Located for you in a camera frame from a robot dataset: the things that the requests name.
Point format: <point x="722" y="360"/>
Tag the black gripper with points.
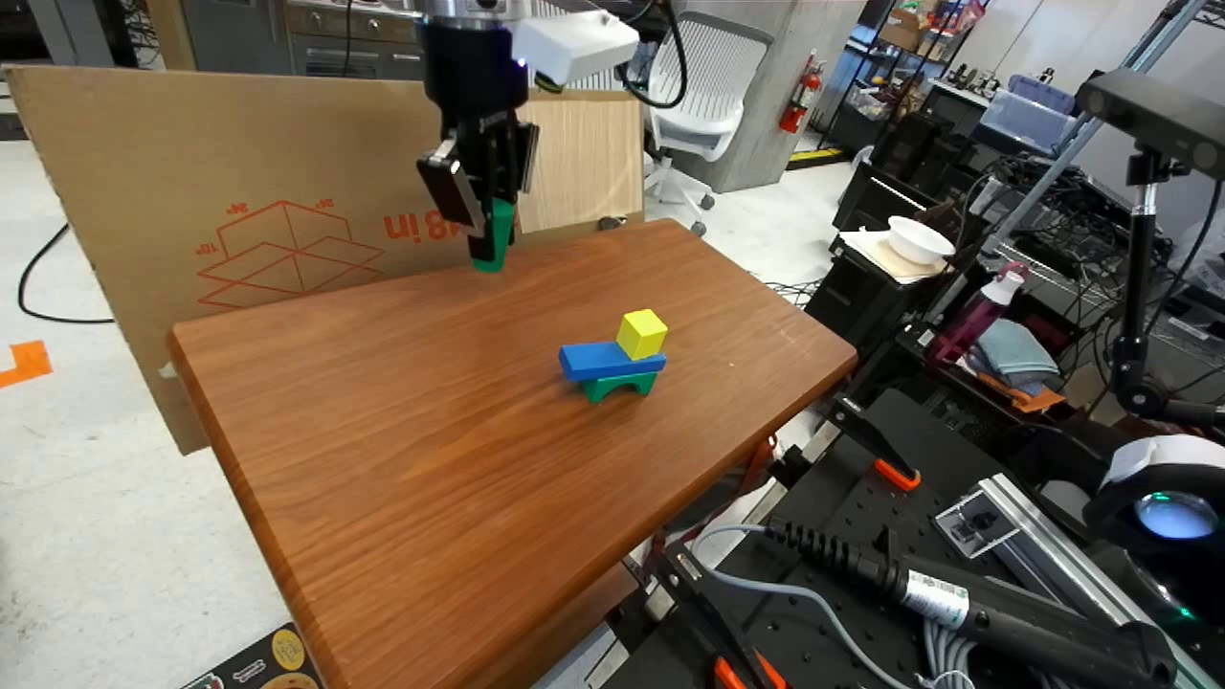
<point x="478" y="71"/>

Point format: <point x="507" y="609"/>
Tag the green cylinder block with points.
<point x="492" y="249"/>

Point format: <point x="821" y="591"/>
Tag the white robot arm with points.
<point x="577" y="48"/>

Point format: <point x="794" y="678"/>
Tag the blue flat block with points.
<point x="598" y="360"/>

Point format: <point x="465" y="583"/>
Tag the yellow cube block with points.
<point x="640" y="333"/>

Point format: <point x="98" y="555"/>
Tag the green arch block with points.
<point x="607" y="390"/>

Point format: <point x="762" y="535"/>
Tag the light wood panel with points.
<point x="589" y="157"/>

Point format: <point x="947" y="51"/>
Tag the white mesh office chair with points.
<point x="704" y="122"/>

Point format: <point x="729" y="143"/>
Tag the cardboard sheet with red print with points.
<point x="192" y="168"/>

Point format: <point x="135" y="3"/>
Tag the red fire extinguisher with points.
<point x="801" y="93"/>

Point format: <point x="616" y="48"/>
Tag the white bowl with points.
<point x="922" y="239"/>

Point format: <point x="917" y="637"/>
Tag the orange floor tape mark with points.
<point x="25" y="365"/>

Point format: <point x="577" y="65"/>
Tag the black perforated breadboard table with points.
<point x="844" y="538"/>

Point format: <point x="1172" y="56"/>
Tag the black card with gold circles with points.
<point x="264" y="664"/>

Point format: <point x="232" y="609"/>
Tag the blue storage crate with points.
<point x="1032" y="116"/>

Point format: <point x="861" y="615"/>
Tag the teal cloth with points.
<point x="1015" y="349"/>

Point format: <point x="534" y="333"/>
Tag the black round lit device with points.
<point x="1168" y="512"/>

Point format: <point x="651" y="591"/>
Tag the black camera stand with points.
<point x="1134" y="293"/>

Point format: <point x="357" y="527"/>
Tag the black camera on stand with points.
<point x="1152" y="109"/>

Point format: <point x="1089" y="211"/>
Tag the aluminium profile rail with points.
<point x="1057" y="543"/>

